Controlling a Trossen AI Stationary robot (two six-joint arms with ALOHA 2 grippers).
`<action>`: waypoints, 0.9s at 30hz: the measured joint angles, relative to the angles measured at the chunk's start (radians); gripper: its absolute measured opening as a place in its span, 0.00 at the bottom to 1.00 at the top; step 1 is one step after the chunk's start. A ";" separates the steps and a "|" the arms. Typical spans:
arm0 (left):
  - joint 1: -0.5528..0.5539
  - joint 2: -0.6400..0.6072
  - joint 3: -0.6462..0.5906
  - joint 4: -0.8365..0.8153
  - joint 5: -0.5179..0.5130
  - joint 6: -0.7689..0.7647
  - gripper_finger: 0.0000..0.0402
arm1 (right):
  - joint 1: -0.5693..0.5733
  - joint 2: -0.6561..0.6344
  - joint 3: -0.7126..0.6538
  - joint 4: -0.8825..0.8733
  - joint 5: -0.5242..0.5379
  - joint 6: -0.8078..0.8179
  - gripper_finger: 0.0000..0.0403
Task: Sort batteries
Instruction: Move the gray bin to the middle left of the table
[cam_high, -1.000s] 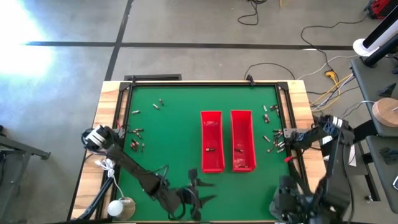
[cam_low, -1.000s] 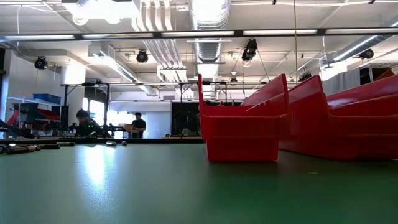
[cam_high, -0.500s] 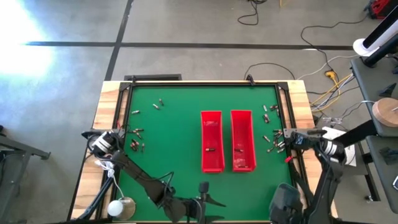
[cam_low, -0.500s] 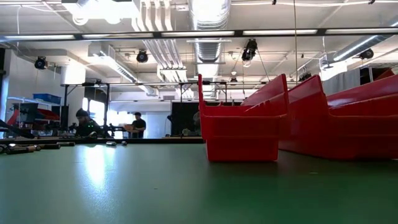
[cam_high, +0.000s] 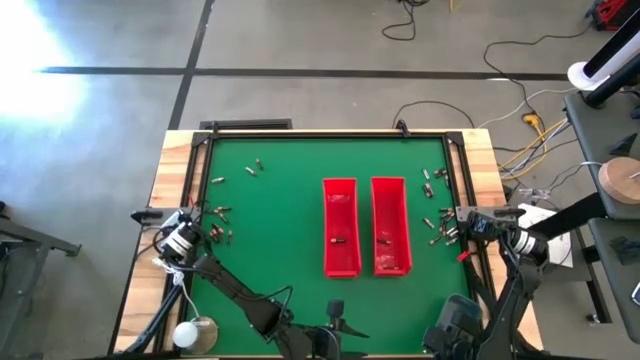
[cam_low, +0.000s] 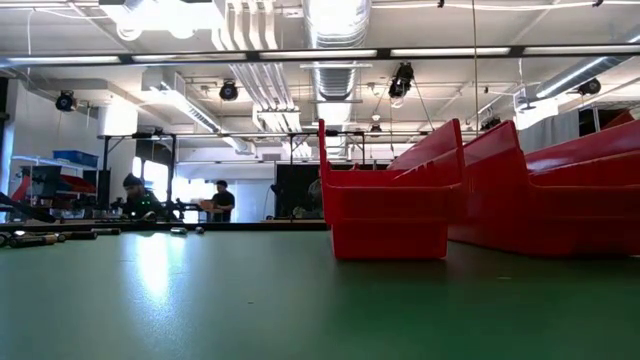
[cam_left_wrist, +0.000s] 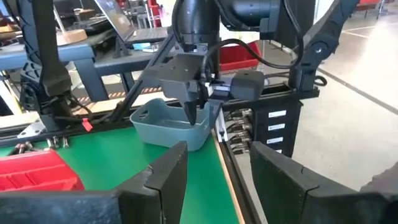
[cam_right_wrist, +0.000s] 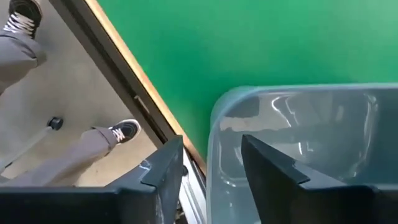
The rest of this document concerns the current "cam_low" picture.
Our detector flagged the long red plastic bin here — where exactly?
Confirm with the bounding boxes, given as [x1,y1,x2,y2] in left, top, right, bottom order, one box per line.
[318,118,465,261]
[447,118,640,259]

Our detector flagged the person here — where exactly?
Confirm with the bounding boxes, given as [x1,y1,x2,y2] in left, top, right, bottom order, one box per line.
[209,179,237,223]
[119,172,165,222]
[294,177,325,220]

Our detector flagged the white ceiling pipes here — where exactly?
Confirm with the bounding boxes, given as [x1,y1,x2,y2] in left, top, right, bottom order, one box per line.
[212,0,304,134]

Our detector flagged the white LED light strip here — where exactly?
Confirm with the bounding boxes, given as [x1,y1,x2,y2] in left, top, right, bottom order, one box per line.
[390,47,512,58]
[130,53,247,63]
[522,44,640,56]
[5,55,122,65]
[259,48,378,60]

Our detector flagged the black ceiling spotlight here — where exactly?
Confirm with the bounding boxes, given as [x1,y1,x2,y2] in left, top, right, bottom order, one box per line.
[53,89,78,113]
[480,114,504,134]
[218,78,240,103]
[576,77,603,97]
[387,61,416,100]

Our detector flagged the green table mat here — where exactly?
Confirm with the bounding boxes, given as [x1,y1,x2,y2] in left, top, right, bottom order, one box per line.
[0,229,640,360]

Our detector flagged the thin vertical pole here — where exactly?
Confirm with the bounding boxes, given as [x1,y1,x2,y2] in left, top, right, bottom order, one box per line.
[471,0,480,139]

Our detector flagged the black column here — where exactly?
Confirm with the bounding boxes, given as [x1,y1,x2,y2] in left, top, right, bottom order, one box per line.
[96,168,112,207]

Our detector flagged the grey curtain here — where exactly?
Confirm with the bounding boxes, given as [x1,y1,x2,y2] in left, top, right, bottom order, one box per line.
[517,110,581,154]

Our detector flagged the red item on shelf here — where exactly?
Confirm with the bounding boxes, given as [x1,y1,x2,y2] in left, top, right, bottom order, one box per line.
[58,173,97,196]

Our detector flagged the blue storage bin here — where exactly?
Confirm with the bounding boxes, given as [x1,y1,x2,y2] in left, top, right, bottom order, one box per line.
[52,149,100,169]

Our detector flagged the black crate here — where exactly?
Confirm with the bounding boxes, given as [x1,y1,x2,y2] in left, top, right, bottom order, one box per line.
[19,165,63,200]

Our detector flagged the white shelf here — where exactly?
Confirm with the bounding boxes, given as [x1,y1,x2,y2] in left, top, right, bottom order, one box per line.
[10,154,101,221]

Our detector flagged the red shelf bin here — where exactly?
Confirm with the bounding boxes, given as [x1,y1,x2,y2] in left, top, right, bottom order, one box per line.
[602,109,636,129]

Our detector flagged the black overhead frame bar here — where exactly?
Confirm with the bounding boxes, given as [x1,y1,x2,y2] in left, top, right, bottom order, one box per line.
[0,43,640,66]

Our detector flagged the silver ribbed ventilation duct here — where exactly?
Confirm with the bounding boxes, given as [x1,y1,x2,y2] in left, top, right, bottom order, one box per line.
[302,0,374,159]

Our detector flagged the white ceiling air duct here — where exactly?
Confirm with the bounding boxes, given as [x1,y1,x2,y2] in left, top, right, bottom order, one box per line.
[140,68,224,135]

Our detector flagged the slanted silver ventilation duct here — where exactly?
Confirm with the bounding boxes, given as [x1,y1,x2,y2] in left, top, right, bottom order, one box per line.
[534,32,640,100]

